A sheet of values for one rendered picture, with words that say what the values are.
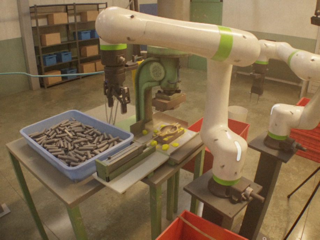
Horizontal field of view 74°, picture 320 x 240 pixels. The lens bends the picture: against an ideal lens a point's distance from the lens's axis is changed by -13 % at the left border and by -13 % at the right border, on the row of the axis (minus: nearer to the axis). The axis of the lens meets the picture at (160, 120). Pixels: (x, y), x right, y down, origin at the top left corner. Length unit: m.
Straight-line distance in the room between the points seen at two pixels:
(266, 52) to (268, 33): 5.01
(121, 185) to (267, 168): 0.93
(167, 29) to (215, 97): 0.41
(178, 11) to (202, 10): 6.03
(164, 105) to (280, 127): 0.67
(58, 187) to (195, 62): 6.56
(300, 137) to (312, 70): 2.25
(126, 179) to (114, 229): 1.17
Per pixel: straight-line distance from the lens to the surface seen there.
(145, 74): 1.24
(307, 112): 1.40
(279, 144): 1.47
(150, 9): 7.59
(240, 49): 0.78
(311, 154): 3.35
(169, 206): 2.03
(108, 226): 2.15
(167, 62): 1.10
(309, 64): 1.09
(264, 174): 1.58
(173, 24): 0.71
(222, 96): 1.00
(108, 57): 0.82
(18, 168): 1.63
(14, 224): 2.44
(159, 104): 1.13
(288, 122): 1.41
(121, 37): 0.68
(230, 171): 0.97
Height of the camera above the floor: 1.62
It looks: 25 degrees down
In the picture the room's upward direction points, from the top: straight up
